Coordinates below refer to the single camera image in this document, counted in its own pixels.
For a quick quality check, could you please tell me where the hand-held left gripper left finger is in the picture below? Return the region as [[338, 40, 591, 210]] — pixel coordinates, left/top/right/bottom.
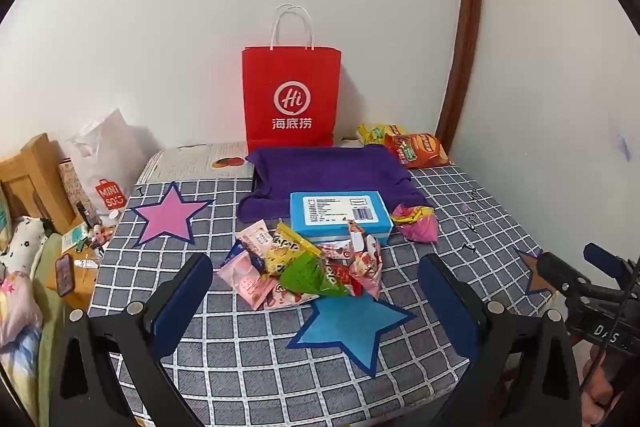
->
[[47, 252, 215, 427]]

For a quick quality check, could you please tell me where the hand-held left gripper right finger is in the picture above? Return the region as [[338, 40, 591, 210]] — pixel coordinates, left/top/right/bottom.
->
[[417, 252, 585, 427]]

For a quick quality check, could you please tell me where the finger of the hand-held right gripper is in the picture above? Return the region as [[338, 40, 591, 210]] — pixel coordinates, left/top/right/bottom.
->
[[583, 242, 637, 289], [535, 251, 622, 304]]

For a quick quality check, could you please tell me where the magenta snack packet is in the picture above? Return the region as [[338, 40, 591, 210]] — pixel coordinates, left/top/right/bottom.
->
[[400, 217, 439, 244]]

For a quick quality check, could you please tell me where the small yellow red snack packet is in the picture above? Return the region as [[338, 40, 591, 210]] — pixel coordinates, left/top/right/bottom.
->
[[390, 203, 435, 226]]

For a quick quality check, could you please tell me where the pale pink white-label snack packet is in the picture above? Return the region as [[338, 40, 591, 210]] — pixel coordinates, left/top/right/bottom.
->
[[236, 219, 274, 258]]

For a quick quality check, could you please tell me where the green snack packet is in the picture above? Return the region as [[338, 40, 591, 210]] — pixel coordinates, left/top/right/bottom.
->
[[277, 252, 351, 298]]

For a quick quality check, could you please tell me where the person's right hand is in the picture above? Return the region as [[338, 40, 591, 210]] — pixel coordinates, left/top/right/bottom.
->
[[582, 343, 623, 427]]

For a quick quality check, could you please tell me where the brown paper star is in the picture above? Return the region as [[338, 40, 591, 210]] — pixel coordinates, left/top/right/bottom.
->
[[515, 248, 556, 298]]

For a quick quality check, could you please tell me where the grey checked cloth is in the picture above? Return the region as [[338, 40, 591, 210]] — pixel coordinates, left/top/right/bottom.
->
[[89, 164, 556, 427]]

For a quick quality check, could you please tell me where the pink paper star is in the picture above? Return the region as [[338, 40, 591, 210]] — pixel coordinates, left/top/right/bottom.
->
[[129, 182, 213, 250]]

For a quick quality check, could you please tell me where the wooden side table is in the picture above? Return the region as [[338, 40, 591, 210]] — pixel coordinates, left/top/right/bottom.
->
[[44, 227, 108, 310]]

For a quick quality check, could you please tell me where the blue paper star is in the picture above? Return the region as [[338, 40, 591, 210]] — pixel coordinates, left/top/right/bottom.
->
[[286, 294, 418, 378]]

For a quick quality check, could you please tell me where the black phone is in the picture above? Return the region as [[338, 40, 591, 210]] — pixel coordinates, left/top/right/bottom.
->
[[54, 253, 77, 299]]

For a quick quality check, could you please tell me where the teal white packet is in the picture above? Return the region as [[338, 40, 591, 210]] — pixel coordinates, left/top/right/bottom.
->
[[62, 227, 93, 253]]

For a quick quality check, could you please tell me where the white box with orange print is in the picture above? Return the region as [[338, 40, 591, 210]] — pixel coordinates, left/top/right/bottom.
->
[[136, 142, 256, 185]]

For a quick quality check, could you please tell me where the blue box white label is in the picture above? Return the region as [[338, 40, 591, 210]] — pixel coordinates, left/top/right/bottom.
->
[[289, 191, 396, 245]]

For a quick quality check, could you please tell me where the green blanket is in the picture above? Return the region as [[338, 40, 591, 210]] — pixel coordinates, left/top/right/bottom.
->
[[27, 232, 68, 427]]

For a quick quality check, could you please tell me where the red chip bag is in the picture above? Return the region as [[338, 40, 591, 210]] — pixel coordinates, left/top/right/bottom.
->
[[384, 133, 453, 170]]

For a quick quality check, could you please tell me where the patterned box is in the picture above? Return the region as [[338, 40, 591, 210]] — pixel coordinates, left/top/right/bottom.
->
[[57, 159, 101, 230]]

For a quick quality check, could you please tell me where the pink floral bedding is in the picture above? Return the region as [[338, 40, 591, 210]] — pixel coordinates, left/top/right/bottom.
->
[[0, 272, 45, 348]]

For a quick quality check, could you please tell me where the white plastic bag red label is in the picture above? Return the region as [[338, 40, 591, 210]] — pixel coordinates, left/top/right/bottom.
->
[[62, 108, 161, 215]]

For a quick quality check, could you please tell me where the white floral cloth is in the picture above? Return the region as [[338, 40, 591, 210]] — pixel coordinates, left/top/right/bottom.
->
[[0, 216, 51, 275]]

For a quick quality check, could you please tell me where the yellow chip bag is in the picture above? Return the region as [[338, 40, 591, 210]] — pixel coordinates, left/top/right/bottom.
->
[[356, 123, 408, 146]]

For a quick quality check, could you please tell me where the red paper bag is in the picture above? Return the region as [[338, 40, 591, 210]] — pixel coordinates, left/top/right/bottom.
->
[[242, 5, 343, 154]]

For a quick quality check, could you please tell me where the black cable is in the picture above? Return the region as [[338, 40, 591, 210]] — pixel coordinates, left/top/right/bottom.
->
[[580, 257, 640, 408]]

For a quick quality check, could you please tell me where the brown wooden door frame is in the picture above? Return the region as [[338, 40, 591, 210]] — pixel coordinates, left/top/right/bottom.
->
[[434, 0, 487, 152]]

